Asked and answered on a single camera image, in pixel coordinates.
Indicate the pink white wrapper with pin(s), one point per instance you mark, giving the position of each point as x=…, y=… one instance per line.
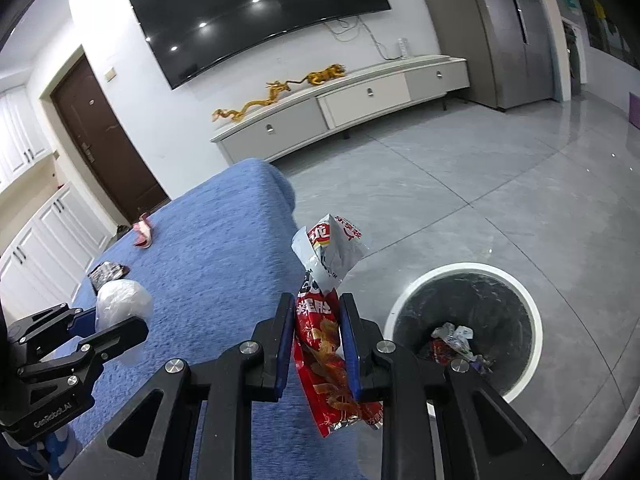
x=143, y=230

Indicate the golden tiger figurine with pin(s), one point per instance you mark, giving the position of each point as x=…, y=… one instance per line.
x=320, y=77

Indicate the white power strip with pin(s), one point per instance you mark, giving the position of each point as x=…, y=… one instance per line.
x=403, y=47

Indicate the blue white gloved left hand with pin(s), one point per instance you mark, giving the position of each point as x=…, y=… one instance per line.
x=46, y=459

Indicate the purple waste bin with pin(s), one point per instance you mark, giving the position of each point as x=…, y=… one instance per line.
x=634, y=110

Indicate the brown entrance door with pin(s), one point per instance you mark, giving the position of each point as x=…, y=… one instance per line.
x=104, y=145

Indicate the clear red wrapper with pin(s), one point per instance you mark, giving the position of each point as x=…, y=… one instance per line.
x=449, y=342

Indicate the white round trash bin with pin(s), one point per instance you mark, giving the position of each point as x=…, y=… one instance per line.
x=478, y=312

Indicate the golden dragon figurine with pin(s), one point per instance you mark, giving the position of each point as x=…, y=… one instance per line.
x=275, y=89

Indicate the grey steel refrigerator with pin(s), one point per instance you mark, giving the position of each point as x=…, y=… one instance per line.
x=512, y=48

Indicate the black wall television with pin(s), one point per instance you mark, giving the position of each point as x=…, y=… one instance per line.
x=187, y=37

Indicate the white storage cabinets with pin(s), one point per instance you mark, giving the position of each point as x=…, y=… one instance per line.
x=51, y=233

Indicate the small dark wrapper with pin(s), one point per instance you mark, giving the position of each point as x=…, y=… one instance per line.
x=106, y=272

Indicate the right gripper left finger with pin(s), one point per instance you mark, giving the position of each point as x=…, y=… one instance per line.
x=195, y=421

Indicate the white grey plastic bag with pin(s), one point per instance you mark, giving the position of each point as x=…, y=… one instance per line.
x=121, y=299

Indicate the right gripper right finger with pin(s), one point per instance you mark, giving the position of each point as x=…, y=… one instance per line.
x=439, y=422

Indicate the red chip bag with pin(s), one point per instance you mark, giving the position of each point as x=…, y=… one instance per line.
x=328, y=250

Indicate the blue fuzzy blanket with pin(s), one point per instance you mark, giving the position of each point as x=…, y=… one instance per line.
x=220, y=260

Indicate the white grey tv cabinet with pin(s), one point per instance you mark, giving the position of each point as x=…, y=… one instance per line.
x=314, y=113

